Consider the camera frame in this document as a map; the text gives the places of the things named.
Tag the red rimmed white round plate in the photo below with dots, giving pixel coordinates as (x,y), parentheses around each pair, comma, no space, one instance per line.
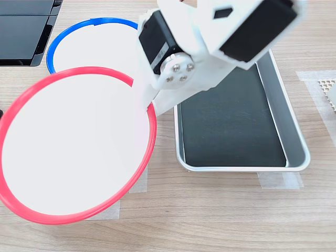
(73,147)

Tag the black mat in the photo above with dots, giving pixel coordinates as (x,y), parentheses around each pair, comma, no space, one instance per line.
(231,126)

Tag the blue rimmed white round plate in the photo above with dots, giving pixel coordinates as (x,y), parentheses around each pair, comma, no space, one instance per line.
(99,47)

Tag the translucent tape strip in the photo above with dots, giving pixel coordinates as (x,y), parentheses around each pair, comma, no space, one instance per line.
(109,211)
(281,180)
(139,183)

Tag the steel rectangular tray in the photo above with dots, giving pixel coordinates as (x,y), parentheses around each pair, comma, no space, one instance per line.
(288,126)

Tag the black flat glossy device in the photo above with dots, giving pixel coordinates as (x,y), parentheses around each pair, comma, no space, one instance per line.
(21,34)

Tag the translucent tape under base plate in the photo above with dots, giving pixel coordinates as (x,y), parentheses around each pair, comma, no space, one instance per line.
(315,92)

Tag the pale perforated base plate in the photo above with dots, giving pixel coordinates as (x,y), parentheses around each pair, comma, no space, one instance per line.
(331,94)

